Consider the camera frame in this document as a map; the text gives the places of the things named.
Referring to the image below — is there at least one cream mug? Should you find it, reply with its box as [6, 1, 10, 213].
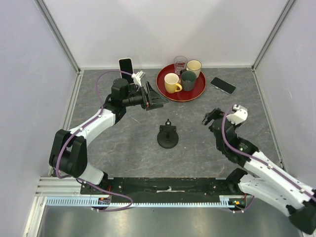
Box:
[186, 60, 202, 78]

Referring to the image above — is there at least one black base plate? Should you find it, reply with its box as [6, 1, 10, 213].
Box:
[80, 176, 247, 204]

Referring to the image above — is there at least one dark green mug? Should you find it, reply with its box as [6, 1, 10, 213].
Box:
[181, 71, 197, 91]

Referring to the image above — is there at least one red round tray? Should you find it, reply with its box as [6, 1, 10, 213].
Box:
[156, 64, 206, 102]

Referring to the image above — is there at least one clear glass cup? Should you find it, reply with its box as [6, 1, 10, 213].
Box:
[174, 55, 188, 75]

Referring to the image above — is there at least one cream cased phone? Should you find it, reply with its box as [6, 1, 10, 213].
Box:
[118, 58, 134, 84]

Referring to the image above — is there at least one teal cased phone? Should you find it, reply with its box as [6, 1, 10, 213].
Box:
[210, 77, 236, 95]

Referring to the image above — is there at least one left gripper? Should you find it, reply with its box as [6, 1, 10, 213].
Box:
[122, 81, 168, 111]

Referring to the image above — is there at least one black round base phone holder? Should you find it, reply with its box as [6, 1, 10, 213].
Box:
[157, 119, 179, 149]

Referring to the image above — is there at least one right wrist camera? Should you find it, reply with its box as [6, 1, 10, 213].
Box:
[226, 104, 248, 125]

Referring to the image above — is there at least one yellow mug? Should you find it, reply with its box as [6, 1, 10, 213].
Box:
[164, 73, 182, 94]

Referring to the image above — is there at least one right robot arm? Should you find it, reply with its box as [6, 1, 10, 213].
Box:
[202, 104, 316, 235]

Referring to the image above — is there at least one slotted cable duct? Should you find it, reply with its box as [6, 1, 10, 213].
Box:
[46, 197, 247, 208]

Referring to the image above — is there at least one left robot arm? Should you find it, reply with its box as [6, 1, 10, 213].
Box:
[49, 79, 168, 194]

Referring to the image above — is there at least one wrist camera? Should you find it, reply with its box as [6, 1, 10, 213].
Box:
[226, 104, 248, 125]
[131, 70, 146, 87]

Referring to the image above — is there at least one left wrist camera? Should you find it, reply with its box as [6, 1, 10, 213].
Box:
[131, 70, 146, 87]

